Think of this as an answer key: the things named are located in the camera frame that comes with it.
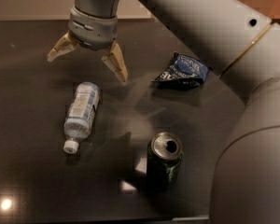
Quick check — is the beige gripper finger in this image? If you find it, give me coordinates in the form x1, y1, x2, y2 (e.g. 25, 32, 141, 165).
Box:
47, 32, 78, 63
102, 41, 128, 82

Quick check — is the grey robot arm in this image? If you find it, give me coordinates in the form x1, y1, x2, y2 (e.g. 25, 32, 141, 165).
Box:
48, 0, 280, 224

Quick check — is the blue plastic water bottle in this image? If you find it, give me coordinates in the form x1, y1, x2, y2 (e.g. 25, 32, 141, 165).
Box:
63, 82, 100, 154

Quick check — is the blue chip bag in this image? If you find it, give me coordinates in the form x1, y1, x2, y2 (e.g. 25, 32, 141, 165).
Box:
153, 52, 209, 90

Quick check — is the green soda can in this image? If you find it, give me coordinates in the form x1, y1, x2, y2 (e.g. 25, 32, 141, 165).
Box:
147, 132, 183, 191

